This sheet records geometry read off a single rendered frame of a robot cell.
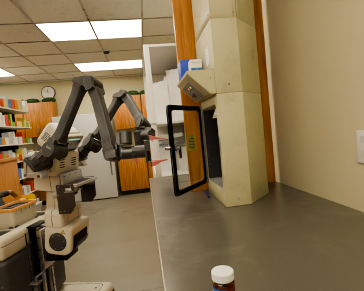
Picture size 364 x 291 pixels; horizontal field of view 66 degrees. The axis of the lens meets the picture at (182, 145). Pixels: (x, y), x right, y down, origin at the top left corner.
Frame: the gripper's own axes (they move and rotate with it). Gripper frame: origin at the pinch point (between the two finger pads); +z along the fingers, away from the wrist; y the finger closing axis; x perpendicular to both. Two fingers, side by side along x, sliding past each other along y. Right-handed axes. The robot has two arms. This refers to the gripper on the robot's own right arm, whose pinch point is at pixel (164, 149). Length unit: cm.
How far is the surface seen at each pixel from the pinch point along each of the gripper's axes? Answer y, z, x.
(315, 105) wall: 13, 65, -17
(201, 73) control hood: 30.1, 16.4, -17.6
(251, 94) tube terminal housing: 20.5, 38.8, -11.6
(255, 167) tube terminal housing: -11.0, 37.9, -12.7
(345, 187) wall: -19, 65, -32
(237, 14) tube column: 53, 34, -16
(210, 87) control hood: 24.1, 19.6, -17.6
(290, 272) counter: -25, 20, -72
